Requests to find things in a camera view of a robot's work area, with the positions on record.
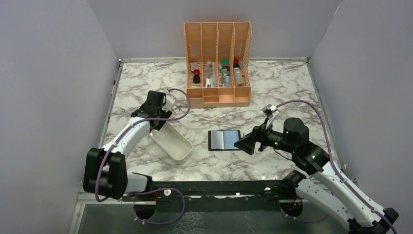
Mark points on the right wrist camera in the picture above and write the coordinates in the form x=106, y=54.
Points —
x=270, y=112

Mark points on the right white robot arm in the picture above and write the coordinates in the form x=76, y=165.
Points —
x=321, y=184

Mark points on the orange desk organizer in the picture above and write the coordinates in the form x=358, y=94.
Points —
x=207, y=45

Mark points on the black leather card holder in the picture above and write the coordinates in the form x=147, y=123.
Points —
x=223, y=140

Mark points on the black round item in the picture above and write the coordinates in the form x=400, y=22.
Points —
x=196, y=79

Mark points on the green cap item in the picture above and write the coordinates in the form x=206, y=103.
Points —
x=225, y=62

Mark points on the white plastic tray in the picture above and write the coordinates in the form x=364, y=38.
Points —
x=173, y=143

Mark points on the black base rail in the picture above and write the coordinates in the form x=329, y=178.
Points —
x=218, y=196

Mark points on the grey stapler box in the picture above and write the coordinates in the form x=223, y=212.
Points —
x=239, y=80

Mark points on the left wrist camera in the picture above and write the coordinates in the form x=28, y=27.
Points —
x=168, y=102

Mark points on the red cap bottle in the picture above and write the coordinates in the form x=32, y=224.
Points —
x=236, y=63

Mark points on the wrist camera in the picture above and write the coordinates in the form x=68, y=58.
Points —
x=270, y=112
x=168, y=102

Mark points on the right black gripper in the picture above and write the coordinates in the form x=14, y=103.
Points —
x=259, y=134

